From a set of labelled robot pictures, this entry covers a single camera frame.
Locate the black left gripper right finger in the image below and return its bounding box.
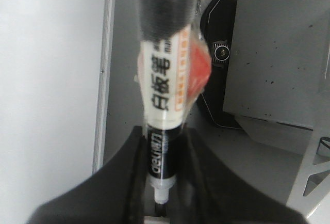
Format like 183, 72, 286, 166
177, 128, 307, 223

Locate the white glossy whiteboard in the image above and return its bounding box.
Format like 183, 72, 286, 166
0, 0, 116, 181

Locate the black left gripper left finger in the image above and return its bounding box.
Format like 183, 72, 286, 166
27, 126, 147, 223

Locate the black white whiteboard marker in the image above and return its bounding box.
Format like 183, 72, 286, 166
138, 0, 197, 216

